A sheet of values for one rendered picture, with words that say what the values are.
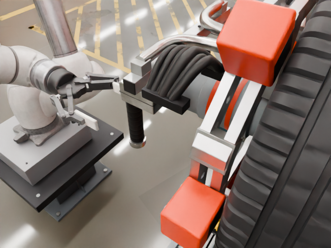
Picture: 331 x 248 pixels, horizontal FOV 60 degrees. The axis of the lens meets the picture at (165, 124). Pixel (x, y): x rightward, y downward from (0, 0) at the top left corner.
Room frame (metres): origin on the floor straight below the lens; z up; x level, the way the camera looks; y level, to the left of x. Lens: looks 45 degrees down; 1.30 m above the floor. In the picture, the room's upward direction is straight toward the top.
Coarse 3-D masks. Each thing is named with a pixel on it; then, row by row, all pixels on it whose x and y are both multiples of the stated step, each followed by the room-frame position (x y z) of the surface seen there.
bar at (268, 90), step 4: (300, 24) 0.50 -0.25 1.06; (296, 32) 0.49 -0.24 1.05; (296, 36) 0.50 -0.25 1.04; (292, 40) 0.48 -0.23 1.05; (292, 44) 0.49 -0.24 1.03; (292, 48) 0.50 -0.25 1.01; (288, 56) 0.49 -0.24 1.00; (284, 64) 0.48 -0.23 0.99; (280, 72) 0.47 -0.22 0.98; (276, 80) 0.47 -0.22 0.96; (268, 88) 0.48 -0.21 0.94; (272, 88) 0.47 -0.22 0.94; (264, 92) 0.48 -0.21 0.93; (268, 92) 0.48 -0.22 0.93; (264, 96) 0.48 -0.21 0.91; (268, 96) 0.47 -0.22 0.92
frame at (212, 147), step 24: (264, 0) 0.47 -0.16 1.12; (288, 0) 0.54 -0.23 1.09; (312, 0) 0.51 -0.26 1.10; (216, 96) 0.35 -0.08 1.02; (216, 120) 0.32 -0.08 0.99; (240, 120) 0.31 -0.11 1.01; (216, 144) 0.29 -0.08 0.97; (240, 144) 0.30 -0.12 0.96; (192, 168) 0.29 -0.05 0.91; (216, 168) 0.27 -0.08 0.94
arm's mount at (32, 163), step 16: (0, 128) 0.90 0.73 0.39; (64, 128) 0.89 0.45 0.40; (80, 128) 0.89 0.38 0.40; (0, 144) 0.80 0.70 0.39; (16, 144) 0.80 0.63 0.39; (32, 144) 0.80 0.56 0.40; (48, 144) 0.80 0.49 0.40; (64, 144) 0.81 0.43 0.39; (80, 144) 0.87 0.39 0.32; (16, 160) 0.71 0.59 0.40; (32, 160) 0.71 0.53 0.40; (48, 160) 0.74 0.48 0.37; (64, 160) 0.79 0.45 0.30; (32, 176) 0.67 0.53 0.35
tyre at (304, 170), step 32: (320, 0) 0.39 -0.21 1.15; (320, 32) 0.33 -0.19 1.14; (288, 64) 0.31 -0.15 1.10; (320, 64) 0.29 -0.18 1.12; (288, 96) 0.27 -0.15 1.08; (320, 96) 0.26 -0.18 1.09; (256, 128) 0.26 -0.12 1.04; (288, 128) 0.24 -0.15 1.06; (320, 128) 0.23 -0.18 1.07; (256, 160) 0.23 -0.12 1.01; (288, 160) 0.22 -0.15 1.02; (320, 160) 0.21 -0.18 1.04; (256, 192) 0.20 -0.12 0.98; (288, 192) 0.19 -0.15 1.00; (320, 192) 0.19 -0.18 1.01; (224, 224) 0.20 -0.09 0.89; (256, 224) 0.19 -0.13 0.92; (288, 224) 0.17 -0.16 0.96; (320, 224) 0.16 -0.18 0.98
